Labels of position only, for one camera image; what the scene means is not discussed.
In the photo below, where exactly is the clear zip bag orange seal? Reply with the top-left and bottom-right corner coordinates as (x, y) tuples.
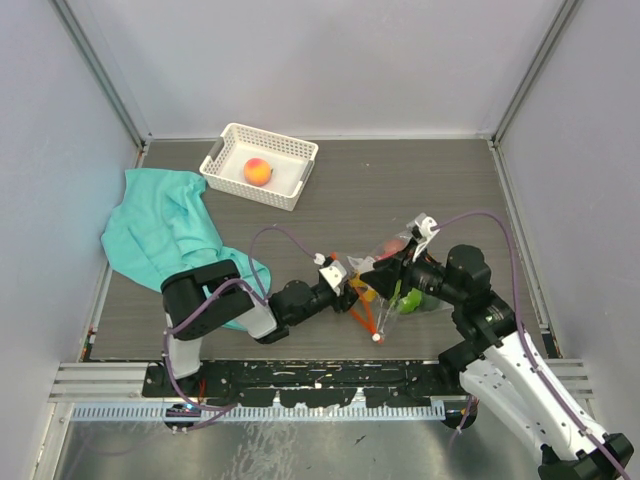
(331, 230), (453, 344)

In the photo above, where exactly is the teal cloth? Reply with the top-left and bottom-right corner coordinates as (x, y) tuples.
(100, 168), (272, 331)

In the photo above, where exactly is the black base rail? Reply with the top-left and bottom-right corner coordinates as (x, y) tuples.
(142, 358), (481, 407)

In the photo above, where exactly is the grey slotted cable duct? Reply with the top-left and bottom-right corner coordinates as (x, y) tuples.
(71, 400), (446, 423)

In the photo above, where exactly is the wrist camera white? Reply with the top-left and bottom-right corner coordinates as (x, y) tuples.
(406, 213), (440, 261)
(314, 253), (350, 296)

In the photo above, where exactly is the green fake fruit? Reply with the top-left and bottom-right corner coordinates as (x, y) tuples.
(396, 289), (423, 315)

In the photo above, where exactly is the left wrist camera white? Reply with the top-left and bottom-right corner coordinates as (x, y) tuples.
(314, 253), (350, 296)

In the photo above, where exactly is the white perforated plastic basket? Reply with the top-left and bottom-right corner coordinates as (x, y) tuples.
(199, 123), (319, 211)

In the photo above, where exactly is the yellow fake lemon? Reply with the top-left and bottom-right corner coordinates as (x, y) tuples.
(350, 278), (377, 303)

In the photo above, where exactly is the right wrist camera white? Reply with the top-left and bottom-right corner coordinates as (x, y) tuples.
(406, 213), (440, 261)

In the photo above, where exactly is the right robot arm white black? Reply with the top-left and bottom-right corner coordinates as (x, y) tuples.
(360, 244), (634, 479)

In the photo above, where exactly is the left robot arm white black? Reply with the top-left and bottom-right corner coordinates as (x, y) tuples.
(161, 259), (358, 396)

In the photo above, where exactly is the fake peach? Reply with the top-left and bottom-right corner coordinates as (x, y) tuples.
(243, 157), (273, 187)

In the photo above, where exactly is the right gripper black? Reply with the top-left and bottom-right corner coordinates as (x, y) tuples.
(360, 235), (464, 306)

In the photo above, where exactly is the red fake apple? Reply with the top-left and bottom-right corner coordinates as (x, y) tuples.
(376, 238), (406, 260)

